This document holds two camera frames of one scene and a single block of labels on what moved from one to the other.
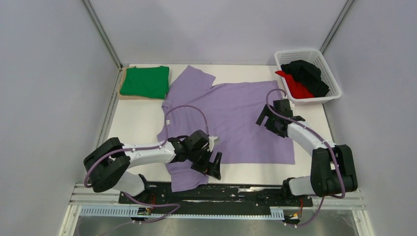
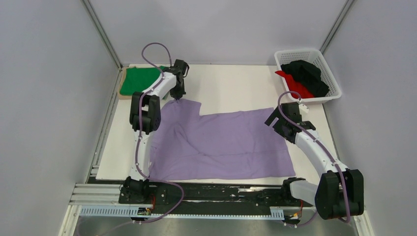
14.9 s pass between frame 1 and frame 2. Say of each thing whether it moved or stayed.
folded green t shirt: stayed
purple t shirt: moved
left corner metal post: stayed
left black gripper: moved
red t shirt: stayed
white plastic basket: stayed
